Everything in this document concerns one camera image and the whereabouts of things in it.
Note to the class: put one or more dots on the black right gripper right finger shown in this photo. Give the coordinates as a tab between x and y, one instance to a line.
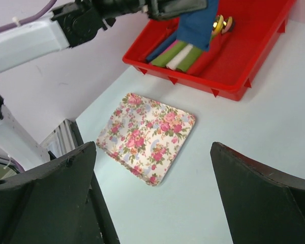
262	204

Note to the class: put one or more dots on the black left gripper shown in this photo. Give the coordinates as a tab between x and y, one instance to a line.
156	10

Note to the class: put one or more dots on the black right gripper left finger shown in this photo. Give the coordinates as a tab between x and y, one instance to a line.
45	204

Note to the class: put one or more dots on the dark blue paper napkin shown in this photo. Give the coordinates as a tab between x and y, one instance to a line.
196	27

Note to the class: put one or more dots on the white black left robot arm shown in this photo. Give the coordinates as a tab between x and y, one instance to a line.
54	29

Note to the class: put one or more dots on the pink rolled napkin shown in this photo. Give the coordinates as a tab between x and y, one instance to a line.
174	46

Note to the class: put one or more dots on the blue rolled napkin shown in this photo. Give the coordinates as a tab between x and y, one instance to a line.
162	47

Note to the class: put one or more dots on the olive green rolled napkin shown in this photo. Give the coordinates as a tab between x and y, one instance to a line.
195	52

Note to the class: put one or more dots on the white rolled napkin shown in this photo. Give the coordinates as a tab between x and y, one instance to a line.
172	65

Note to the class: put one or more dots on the red plastic bin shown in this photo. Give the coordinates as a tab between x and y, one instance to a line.
234	59

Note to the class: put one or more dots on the floral cloth mat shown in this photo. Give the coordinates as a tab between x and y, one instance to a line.
145	136

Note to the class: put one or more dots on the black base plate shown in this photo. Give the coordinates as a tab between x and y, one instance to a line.
87	218

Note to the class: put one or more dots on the aluminium front rail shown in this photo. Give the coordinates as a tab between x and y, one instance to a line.
63	139

